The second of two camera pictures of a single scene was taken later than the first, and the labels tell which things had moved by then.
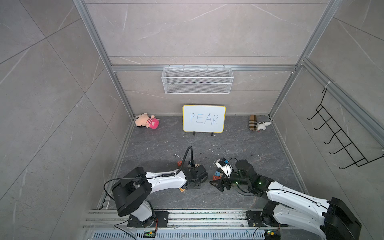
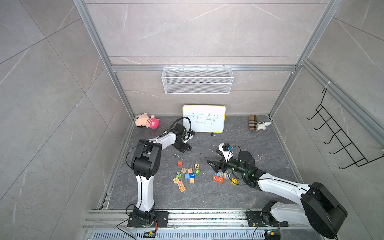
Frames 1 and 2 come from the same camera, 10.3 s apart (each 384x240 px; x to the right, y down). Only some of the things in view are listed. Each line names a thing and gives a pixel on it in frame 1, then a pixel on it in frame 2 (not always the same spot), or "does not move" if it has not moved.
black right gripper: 224,179 -> 219,165
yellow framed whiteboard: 203,118 does not move
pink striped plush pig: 143,120 does not move
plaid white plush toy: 254,125 does not move
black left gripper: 199,186 -> 183,150
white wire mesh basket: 197,80 does not move
